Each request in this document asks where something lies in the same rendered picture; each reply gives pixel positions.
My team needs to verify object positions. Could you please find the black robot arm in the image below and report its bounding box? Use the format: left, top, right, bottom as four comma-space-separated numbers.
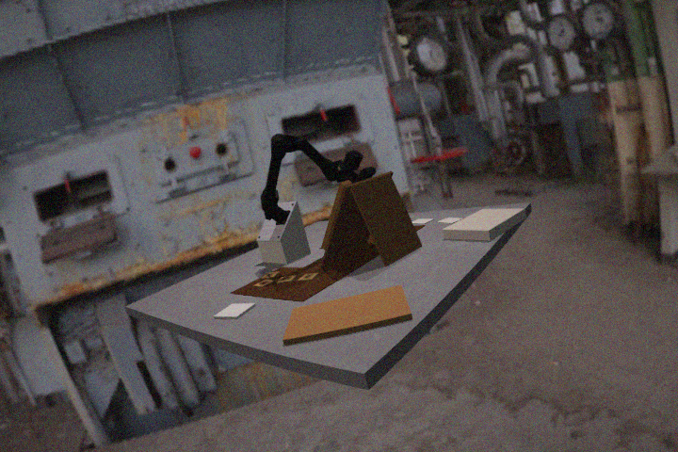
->
261, 134, 376, 225

